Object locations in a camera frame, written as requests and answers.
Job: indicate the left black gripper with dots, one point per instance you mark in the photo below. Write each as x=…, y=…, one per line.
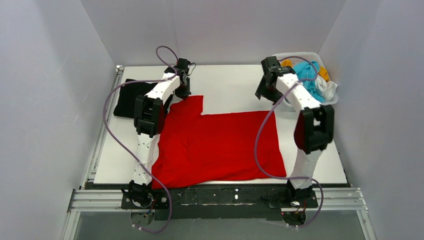
x=184, y=88

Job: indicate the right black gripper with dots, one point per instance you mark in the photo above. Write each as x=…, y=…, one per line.
x=265, y=90

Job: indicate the red t-shirt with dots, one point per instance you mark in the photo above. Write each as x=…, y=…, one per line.
x=195, y=148

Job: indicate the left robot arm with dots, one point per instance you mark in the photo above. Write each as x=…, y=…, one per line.
x=148, y=134

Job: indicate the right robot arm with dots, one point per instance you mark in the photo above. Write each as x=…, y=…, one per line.
x=314, y=128

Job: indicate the white plastic laundry basket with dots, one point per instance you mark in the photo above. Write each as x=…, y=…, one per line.
x=305, y=56

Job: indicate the light blue t-shirt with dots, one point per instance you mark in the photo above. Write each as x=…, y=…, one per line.
x=309, y=84

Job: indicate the orange t-shirt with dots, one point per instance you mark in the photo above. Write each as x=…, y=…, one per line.
x=304, y=70

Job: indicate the white t-shirt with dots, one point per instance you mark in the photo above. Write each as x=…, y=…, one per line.
x=326, y=90

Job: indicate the folded black t-shirt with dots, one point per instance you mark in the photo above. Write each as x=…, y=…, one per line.
x=127, y=99

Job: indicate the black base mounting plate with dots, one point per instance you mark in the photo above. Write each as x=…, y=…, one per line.
x=220, y=201

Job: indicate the aluminium frame rail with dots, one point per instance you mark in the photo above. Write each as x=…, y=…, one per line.
x=342, y=214

